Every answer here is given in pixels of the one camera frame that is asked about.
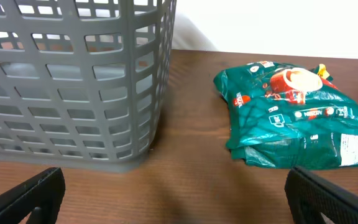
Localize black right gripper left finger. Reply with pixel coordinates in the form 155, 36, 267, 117
0, 167, 65, 224

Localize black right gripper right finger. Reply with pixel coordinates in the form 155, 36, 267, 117
285, 167, 358, 224

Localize green instant coffee bag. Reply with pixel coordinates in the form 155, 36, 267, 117
213, 61, 358, 170

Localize grey plastic lattice basket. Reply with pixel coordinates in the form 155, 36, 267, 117
0, 0, 177, 172

